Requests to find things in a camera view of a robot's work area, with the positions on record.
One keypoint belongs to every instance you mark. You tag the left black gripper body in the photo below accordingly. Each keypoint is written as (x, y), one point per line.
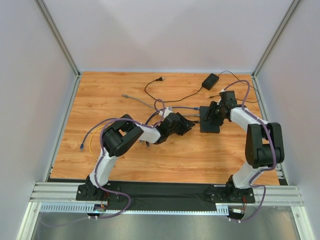
(179, 122)

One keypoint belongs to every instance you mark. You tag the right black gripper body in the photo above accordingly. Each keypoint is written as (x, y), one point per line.
(213, 113)

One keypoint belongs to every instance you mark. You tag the black network switch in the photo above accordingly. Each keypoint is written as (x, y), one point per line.
(207, 126)

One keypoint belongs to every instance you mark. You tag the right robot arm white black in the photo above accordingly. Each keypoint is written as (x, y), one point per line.
(264, 147)

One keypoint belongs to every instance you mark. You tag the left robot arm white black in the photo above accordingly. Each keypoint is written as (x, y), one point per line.
(116, 138)

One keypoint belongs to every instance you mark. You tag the black power adapter brick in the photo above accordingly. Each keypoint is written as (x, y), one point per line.
(210, 81)

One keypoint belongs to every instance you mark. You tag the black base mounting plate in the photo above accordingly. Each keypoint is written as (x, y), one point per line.
(169, 196)

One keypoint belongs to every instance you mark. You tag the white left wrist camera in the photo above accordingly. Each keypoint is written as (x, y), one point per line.
(165, 112)

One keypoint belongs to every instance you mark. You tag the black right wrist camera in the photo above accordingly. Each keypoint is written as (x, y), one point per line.
(227, 98)

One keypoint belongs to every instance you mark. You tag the right aluminium frame post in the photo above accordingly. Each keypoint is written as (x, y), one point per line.
(276, 36)

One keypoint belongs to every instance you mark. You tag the aluminium frame post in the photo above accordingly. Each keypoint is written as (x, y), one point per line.
(276, 36)
(57, 35)

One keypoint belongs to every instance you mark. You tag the grey slotted cable duct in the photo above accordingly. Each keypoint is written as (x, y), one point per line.
(94, 208)

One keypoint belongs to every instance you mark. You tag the left aluminium frame post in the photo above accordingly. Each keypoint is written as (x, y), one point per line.
(57, 35)

